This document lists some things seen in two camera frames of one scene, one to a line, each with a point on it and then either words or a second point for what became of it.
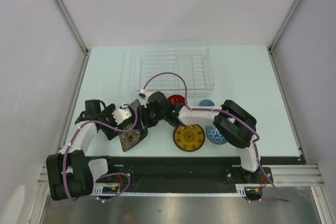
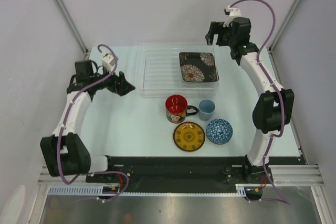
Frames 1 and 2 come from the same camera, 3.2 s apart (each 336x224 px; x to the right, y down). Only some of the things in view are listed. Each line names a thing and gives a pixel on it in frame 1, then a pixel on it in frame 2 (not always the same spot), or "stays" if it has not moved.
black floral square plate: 129,139 -> 198,67
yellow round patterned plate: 189,137 stays
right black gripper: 144,121 -> 216,28
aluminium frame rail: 286,175 stays
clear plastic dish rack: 186,69 stays
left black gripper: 108,112 -> 121,84
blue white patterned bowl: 214,136 stays
